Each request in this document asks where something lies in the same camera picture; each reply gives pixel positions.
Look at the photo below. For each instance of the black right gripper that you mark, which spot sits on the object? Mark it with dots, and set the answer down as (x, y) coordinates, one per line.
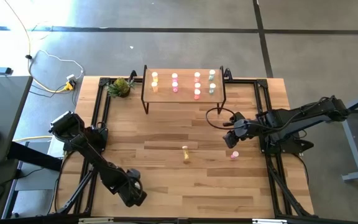
(242, 127)

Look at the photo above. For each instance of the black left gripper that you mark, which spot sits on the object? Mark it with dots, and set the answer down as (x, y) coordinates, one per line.
(129, 186)

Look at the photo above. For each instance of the pink cup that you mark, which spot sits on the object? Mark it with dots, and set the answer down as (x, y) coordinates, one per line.
(174, 76)
(197, 85)

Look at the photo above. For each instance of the amber medicine bottle white cap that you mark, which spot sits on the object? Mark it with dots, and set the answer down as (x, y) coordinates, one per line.
(154, 87)

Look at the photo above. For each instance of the yellow medicine bottle white cap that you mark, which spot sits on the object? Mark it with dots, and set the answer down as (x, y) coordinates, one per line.
(154, 75)
(186, 153)

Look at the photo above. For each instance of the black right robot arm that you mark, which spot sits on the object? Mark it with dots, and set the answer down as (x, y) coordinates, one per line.
(306, 116)

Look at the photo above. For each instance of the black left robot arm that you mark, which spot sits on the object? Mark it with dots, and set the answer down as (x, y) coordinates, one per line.
(98, 161)

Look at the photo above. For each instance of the wooden shelf with black legs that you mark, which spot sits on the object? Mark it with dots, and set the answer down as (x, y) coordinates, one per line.
(182, 96)

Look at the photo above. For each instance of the clear cup on shelf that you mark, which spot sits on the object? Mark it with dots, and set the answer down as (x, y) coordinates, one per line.
(212, 74)

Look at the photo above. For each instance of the black floor beam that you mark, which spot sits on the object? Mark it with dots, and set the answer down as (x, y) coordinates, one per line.
(36, 157)

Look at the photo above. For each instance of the green plant in black pot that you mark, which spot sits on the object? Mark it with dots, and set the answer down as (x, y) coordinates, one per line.
(120, 87)

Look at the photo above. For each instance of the yellow power plug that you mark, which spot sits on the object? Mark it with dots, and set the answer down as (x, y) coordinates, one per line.
(70, 85)

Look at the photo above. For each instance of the white power adapter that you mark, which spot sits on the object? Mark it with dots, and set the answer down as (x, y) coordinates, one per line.
(71, 77)

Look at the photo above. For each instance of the grey desk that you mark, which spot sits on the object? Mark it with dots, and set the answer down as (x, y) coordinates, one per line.
(2, 102)

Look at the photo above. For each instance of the silver metal bracket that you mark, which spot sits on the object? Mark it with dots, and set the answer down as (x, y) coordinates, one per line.
(95, 220)
(269, 221)

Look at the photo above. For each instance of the black aluminium table frame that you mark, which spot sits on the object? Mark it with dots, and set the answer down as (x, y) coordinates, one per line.
(103, 82)

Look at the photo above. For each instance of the grey-blue table frame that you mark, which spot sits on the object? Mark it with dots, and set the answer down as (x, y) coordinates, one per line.
(351, 146)

